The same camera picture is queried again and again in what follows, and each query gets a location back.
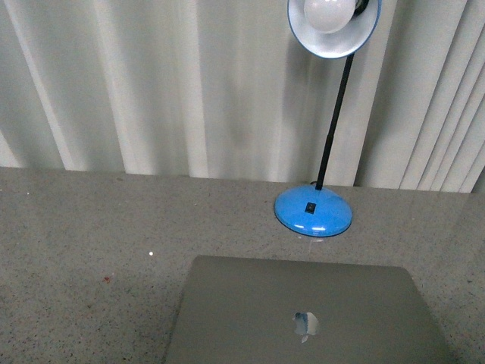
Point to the grey laptop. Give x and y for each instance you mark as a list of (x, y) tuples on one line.
[(237, 310)]

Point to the blue desk lamp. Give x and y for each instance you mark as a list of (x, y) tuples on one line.
[(329, 30)]

